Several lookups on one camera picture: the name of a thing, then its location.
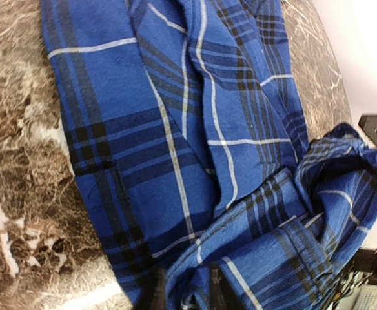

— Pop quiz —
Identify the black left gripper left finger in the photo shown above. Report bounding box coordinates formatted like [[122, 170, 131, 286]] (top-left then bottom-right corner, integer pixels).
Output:
[[136, 269, 167, 310]]

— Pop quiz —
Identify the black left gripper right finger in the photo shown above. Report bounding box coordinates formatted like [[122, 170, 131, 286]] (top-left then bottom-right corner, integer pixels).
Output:
[[209, 263, 233, 309]]

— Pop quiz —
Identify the blue plaid long sleeve shirt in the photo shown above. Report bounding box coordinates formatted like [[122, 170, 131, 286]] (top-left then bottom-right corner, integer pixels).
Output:
[[41, 1, 377, 309]]

